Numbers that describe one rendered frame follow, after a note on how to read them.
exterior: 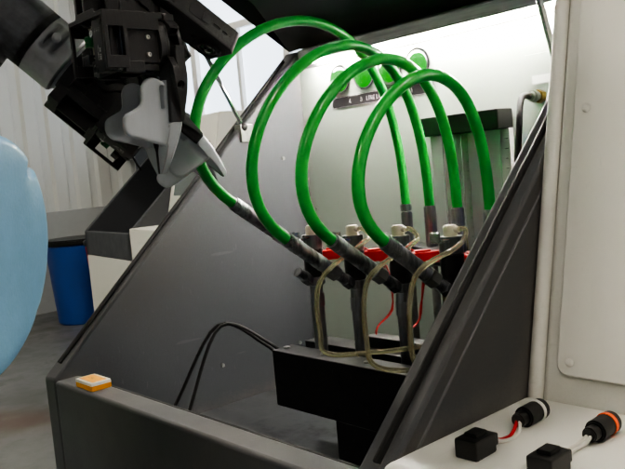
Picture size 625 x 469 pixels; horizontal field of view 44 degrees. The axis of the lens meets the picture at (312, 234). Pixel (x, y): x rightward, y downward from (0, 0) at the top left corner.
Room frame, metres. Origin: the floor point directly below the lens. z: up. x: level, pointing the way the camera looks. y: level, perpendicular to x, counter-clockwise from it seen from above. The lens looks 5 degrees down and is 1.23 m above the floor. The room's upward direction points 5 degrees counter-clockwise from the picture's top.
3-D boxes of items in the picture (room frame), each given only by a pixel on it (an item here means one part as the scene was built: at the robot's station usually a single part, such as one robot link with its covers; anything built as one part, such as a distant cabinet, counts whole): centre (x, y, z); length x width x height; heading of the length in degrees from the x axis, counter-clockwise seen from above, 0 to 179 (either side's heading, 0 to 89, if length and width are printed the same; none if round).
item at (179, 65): (0.75, 0.13, 1.33); 0.05 x 0.02 x 0.09; 41
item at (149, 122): (0.74, 0.15, 1.28); 0.06 x 0.03 x 0.09; 131
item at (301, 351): (0.96, -0.08, 0.91); 0.34 x 0.10 x 0.15; 42
